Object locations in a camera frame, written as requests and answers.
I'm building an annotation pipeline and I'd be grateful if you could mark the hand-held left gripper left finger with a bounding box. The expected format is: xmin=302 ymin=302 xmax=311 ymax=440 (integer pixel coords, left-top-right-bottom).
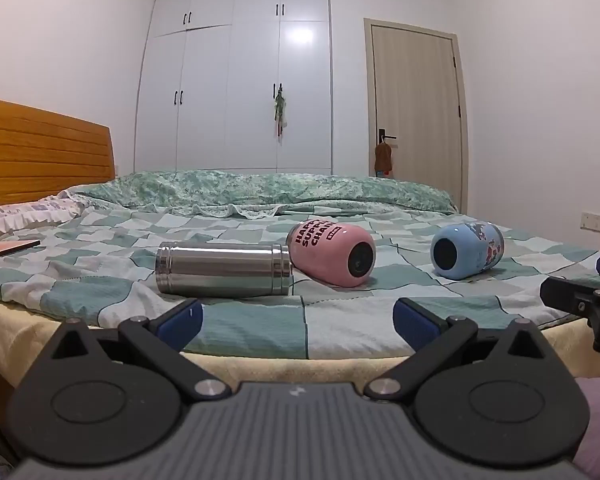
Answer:
xmin=41 ymin=298 xmax=232 ymax=402

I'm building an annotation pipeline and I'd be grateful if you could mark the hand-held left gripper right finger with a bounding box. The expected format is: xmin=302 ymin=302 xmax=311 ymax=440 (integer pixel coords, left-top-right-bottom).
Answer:
xmin=364 ymin=297 xmax=557 ymax=403

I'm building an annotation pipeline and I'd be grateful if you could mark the stainless steel cup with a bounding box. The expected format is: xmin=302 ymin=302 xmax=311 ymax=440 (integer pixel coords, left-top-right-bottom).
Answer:
xmin=155 ymin=241 xmax=295 ymax=297

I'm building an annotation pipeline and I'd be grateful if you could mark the blue patterned cup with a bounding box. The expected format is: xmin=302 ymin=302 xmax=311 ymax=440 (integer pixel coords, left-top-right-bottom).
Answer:
xmin=430 ymin=221 xmax=505 ymax=281

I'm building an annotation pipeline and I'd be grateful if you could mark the pink cup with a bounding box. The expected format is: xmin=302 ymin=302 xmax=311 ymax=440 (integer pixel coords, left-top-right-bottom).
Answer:
xmin=286 ymin=219 xmax=377 ymax=289

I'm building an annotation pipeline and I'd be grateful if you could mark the checkered green bedsheet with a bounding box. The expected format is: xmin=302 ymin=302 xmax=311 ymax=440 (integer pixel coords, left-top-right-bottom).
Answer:
xmin=0 ymin=204 xmax=600 ymax=361

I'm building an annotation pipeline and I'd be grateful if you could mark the green floral quilt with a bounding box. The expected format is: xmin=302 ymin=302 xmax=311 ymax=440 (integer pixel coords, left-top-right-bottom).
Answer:
xmin=62 ymin=169 xmax=457 ymax=221

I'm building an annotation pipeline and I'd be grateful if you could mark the brown hanging pouch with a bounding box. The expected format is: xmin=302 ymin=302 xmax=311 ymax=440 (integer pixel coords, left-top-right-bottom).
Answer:
xmin=373 ymin=141 xmax=394 ymax=174

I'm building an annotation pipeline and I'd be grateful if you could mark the yellow mattress pad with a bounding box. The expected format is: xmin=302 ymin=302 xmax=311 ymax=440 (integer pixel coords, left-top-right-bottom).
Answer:
xmin=0 ymin=294 xmax=600 ymax=392

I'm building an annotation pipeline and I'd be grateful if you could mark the purple floral pillow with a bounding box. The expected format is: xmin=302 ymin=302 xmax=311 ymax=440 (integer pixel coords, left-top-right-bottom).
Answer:
xmin=0 ymin=195 xmax=94 ymax=241

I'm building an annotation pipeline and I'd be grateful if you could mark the red notebook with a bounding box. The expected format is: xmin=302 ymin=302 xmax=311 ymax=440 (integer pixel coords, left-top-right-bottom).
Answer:
xmin=0 ymin=239 xmax=42 ymax=264

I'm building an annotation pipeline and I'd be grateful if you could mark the beige door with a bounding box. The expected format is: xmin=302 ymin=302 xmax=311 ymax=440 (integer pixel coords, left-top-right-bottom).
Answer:
xmin=363 ymin=18 xmax=469 ymax=212

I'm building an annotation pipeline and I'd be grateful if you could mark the wooden headboard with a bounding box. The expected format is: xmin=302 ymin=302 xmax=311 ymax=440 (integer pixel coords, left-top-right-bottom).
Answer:
xmin=0 ymin=96 xmax=116 ymax=207

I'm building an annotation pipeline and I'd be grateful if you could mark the green hanging ornament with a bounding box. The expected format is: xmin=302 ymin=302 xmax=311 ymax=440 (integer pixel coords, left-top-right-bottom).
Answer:
xmin=272 ymin=87 xmax=287 ymax=137

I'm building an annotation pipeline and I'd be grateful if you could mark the white wardrobe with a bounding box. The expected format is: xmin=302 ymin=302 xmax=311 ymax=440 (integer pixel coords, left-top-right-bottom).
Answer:
xmin=133 ymin=0 xmax=334 ymax=176

